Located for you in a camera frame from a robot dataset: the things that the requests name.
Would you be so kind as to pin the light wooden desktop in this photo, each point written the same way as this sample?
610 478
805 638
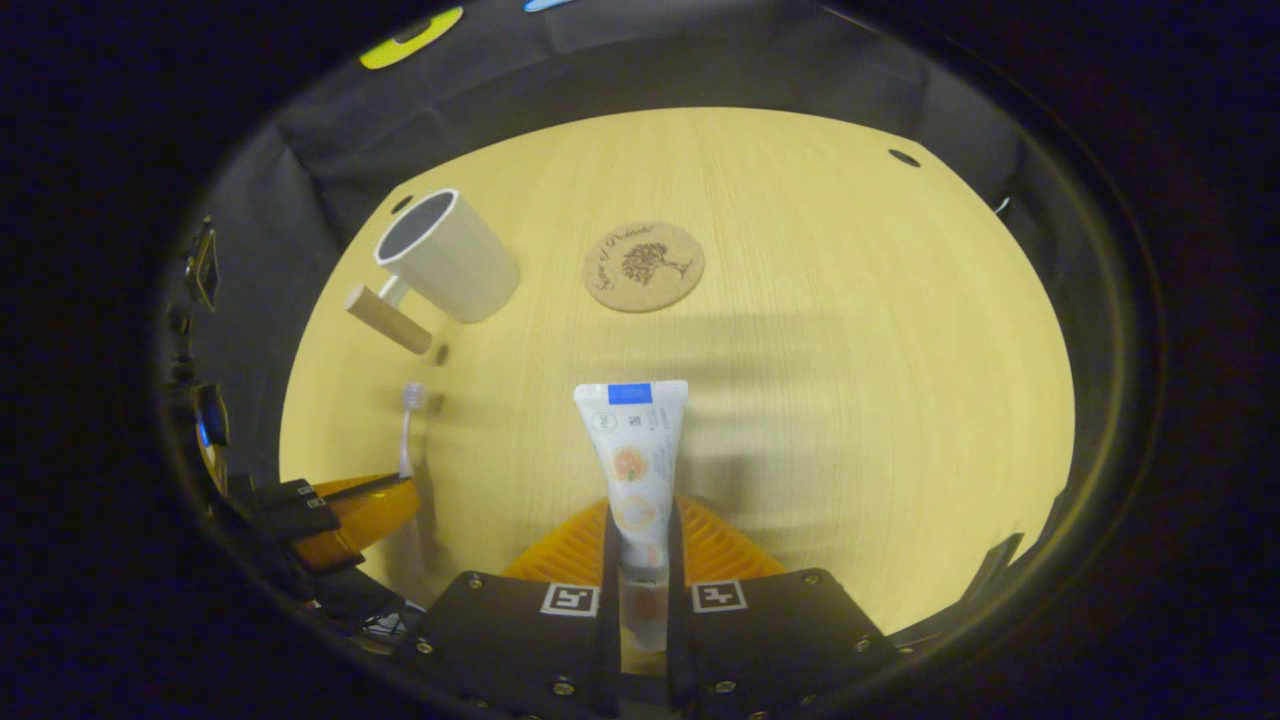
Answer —
850 350

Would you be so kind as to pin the white toothpaste tube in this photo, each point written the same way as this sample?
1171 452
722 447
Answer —
635 470

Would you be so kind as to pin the white toothbrush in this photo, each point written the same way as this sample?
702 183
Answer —
406 440

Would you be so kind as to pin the round cork coaster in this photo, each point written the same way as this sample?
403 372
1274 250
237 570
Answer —
645 290

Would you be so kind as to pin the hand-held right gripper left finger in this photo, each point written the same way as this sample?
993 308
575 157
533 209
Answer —
611 580

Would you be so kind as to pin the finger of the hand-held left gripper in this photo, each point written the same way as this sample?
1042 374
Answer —
370 515

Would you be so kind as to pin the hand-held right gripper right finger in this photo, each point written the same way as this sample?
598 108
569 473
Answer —
677 580

